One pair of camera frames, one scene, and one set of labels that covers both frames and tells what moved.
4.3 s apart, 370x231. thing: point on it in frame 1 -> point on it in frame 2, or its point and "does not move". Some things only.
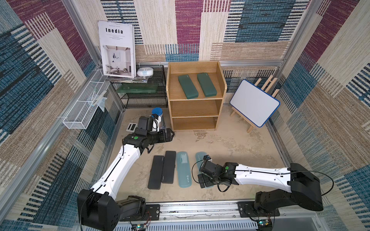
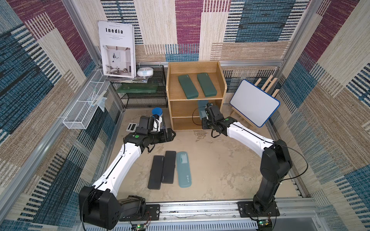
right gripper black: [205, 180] -> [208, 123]
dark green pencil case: [188, 86] does not move
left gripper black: [164, 139] does not move
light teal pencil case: [184, 170] does not move
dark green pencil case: [206, 84] does not move
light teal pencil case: [199, 157] -> [201, 106]
